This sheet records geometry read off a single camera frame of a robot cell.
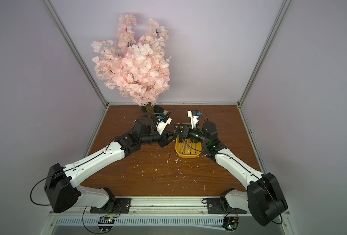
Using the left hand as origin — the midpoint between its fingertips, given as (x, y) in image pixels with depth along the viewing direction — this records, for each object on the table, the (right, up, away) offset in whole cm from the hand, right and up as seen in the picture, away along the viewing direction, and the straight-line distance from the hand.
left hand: (177, 136), depth 72 cm
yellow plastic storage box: (+7, -11, +21) cm, 25 cm away
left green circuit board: (-36, -45, 0) cm, 57 cm away
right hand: (-1, +6, 0) cm, 6 cm away
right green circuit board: (+26, -42, -2) cm, 50 cm away
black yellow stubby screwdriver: (+1, +3, 0) cm, 3 cm away
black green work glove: (-15, +14, +41) cm, 46 cm away
